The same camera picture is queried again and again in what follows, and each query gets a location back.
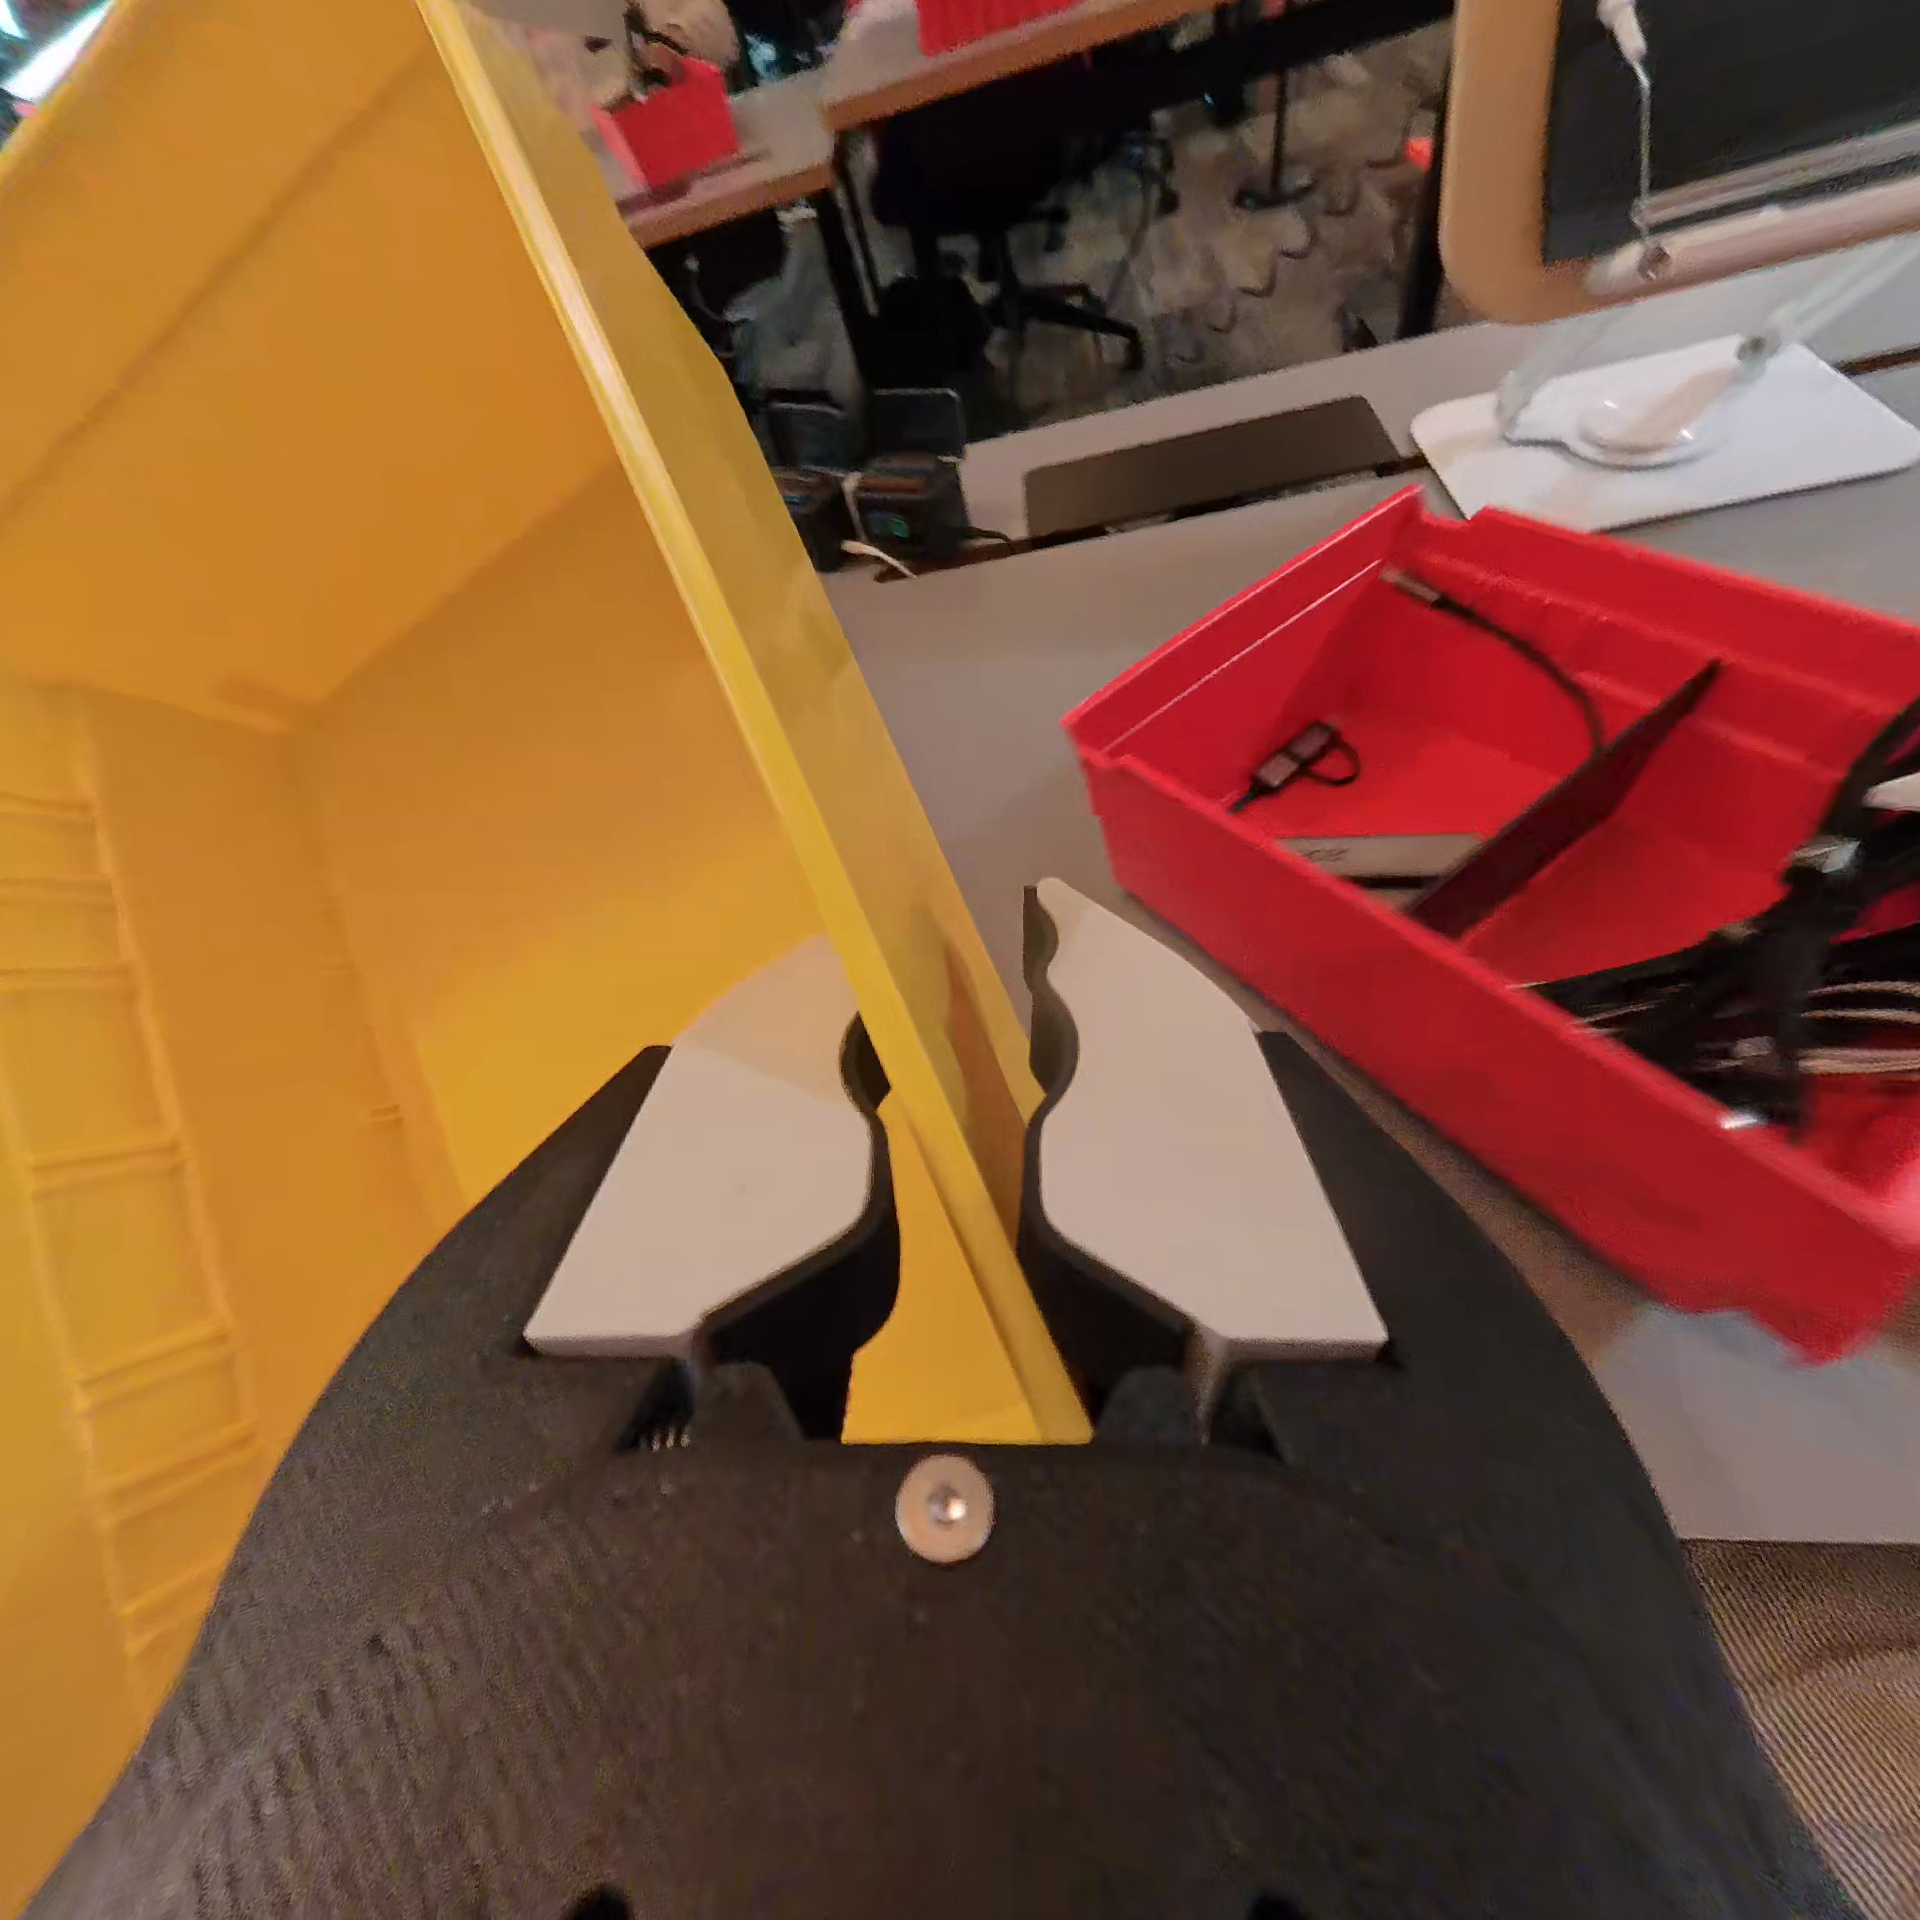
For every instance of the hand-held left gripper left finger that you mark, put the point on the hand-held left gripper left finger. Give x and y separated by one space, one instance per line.
722 1186

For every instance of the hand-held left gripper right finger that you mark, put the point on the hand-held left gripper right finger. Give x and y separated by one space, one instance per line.
1187 1172

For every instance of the yellow plastic bin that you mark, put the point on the yellow plastic bin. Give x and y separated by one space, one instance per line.
376 451

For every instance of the grey desk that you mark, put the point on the grey desk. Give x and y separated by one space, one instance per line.
975 721

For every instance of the red plastic bin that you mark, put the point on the red plastic bin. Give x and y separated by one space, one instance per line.
1274 932

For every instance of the flat grey device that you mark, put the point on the flat grey device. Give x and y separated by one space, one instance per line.
1386 858

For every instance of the black bin divider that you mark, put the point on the black bin divider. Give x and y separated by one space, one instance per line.
1576 811

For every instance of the black flat pad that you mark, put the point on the black flat pad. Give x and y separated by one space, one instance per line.
1202 467

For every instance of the black portable power station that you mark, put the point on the black portable power station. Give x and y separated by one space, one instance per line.
899 504

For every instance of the white monitor stand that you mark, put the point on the white monitor stand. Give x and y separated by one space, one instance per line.
1772 435

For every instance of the black office chair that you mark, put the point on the black office chair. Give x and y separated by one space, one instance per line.
975 194

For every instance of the wooden edged table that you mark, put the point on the wooden edged table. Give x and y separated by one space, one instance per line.
962 91
751 187

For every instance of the beige framed monitor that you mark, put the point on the beige framed monitor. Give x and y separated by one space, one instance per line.
1486 179

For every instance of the red ribbed bin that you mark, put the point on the red ribbed bin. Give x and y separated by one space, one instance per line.
1006 24
674 129

